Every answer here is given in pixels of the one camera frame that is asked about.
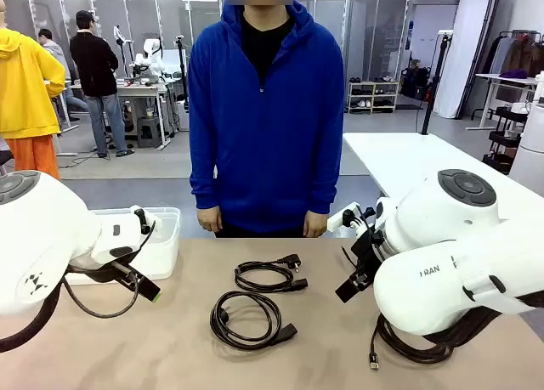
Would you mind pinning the mannequin in yellow hoodie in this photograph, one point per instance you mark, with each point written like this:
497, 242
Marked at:
25, 88

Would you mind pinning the purple cloth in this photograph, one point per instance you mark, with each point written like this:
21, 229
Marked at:
514, 74

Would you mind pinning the white device on stand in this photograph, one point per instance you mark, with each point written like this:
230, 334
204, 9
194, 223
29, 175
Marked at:
119, 33

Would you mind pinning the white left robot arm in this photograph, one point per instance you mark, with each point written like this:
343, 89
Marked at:
42, 237

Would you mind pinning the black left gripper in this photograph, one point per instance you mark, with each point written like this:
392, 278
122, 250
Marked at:
106, 274

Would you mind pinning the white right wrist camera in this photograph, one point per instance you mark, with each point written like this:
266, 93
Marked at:
338, 220

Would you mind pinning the black utility cart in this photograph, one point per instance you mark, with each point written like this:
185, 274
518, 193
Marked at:
508, 114

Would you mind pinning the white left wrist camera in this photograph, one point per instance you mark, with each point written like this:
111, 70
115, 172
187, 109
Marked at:
156, 220

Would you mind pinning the black bags pile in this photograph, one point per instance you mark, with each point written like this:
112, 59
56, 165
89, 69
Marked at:
414, 82

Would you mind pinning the wooden shoe rack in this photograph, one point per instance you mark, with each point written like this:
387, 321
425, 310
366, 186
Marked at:
373, 84

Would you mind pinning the person's left forearm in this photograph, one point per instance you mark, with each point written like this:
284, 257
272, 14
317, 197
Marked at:
325, 177

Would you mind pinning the grey step stool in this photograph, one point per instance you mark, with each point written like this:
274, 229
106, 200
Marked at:
149, 131

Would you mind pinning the large white table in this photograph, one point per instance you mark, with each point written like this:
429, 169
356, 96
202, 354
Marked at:
404, 160

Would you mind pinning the clothes rack with garments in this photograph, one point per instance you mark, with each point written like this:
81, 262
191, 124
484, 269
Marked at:
523, 54

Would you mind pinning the person in blue hoodie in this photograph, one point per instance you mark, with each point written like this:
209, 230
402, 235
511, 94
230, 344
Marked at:
263, 152

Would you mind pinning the white background workbench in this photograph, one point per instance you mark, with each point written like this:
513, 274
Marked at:
140, 88

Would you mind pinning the small white desk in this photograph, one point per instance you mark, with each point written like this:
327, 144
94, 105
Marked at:
510, 80

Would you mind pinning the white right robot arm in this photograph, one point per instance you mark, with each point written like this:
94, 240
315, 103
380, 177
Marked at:
425, 288

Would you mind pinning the black light stand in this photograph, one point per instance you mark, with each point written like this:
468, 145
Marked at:
437, 75

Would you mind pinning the person's right hand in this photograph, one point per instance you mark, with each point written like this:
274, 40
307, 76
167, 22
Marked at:
209, 220

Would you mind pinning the white folding screen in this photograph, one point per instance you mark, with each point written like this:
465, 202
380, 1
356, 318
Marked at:
459, 46

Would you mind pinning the man in black jacket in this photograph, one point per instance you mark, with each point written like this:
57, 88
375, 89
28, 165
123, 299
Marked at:
93, 67

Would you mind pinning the person's left hand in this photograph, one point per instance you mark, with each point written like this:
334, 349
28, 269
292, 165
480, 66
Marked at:
315, 224

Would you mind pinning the clear plastic storage container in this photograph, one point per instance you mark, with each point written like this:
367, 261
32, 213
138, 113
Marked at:
166, 245

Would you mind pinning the person in grey top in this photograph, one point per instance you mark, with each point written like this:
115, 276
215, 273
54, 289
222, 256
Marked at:
55, 50

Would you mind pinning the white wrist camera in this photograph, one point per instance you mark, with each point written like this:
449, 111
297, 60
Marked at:
156, 220
338, 220

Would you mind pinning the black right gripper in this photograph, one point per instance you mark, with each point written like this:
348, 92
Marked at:
367, 254

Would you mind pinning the black camera tripod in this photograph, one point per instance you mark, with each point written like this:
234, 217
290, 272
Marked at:
183, 67

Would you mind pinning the person's right forearm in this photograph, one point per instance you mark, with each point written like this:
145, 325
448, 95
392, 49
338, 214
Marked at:
204, 177

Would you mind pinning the white cylindrical pedestal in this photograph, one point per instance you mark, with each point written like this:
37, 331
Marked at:
531, 152

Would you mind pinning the small white background robot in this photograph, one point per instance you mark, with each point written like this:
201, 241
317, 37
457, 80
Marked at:
153, 60

